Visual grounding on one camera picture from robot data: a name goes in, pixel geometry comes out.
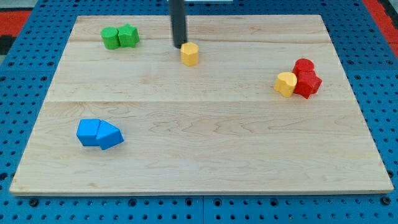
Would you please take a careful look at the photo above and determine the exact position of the red cylinder block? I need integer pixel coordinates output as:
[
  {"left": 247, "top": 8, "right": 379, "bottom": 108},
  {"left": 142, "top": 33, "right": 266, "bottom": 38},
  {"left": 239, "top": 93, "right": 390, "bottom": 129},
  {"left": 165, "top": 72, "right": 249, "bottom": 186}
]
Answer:
[{"left": 292, "top": 58, "right": 315, "bottom": 75}]

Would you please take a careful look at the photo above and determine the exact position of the green star block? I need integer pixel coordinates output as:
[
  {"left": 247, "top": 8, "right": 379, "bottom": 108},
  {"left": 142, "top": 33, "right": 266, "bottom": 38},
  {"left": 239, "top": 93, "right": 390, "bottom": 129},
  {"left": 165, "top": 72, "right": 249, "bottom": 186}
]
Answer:
[{"left": 118, "top": 24, "right": 139, "bottom": 48}]

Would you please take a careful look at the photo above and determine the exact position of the blue cube block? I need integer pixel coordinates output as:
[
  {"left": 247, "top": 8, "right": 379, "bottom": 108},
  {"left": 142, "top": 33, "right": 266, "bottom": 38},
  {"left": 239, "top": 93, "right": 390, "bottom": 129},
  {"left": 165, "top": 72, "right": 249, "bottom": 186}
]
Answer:
[{"left": 76, "top": 119, "right": 100, "bottom": 146}]

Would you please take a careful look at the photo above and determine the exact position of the yellow heart block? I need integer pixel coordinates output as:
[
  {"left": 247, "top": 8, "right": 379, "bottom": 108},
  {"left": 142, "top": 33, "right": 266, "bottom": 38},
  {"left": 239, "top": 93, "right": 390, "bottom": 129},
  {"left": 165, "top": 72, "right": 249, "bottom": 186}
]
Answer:
[{"left": 274, "top": 72, "right": 297, "bottom": 98}]

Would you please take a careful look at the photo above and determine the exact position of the blue triangle block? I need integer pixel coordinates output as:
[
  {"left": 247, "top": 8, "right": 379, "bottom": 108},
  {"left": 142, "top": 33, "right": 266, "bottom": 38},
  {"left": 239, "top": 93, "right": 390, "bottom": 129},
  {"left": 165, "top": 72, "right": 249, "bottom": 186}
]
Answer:
[{"left": 96, "top": 120, "right": 124, "bottom": 150}]

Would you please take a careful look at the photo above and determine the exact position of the yellow hexagon block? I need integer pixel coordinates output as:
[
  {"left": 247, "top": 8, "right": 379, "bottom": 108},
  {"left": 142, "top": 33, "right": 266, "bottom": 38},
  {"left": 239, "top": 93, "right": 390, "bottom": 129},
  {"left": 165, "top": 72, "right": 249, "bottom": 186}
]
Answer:
[{"left": 180, "top": 42, "right": 199, "bottom": 66}]

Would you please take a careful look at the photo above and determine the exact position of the light wooden board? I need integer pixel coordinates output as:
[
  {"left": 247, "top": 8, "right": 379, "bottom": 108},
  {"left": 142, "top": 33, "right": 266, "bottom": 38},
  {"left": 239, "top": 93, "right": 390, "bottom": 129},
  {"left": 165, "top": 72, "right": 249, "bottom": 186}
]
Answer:
[{"left": 9, "top": 15, "right": 394, "bottom": 196}]

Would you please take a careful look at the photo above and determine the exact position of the red star block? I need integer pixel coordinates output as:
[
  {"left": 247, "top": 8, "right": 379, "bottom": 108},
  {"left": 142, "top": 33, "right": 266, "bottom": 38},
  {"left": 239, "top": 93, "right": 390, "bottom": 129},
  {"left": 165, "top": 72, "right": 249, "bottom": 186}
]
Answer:
[{"left": 294, "top": 71, "right": 323, "bottom": 99}]

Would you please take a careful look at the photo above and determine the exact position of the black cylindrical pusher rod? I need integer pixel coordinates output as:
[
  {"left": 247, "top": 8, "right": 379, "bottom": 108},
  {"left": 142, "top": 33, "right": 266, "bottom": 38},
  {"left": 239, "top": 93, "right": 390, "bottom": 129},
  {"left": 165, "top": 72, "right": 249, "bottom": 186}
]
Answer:
[{"left": 169, "top": 0, "right": 188, "bottom": 49}]

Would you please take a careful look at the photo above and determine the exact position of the green cylinder block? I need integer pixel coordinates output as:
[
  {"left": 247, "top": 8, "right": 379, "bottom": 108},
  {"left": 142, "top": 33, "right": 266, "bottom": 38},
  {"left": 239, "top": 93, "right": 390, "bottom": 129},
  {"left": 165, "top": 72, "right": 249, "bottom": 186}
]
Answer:
[{"left": 100, "top": 27, "right": 120, "bottom": 50}]

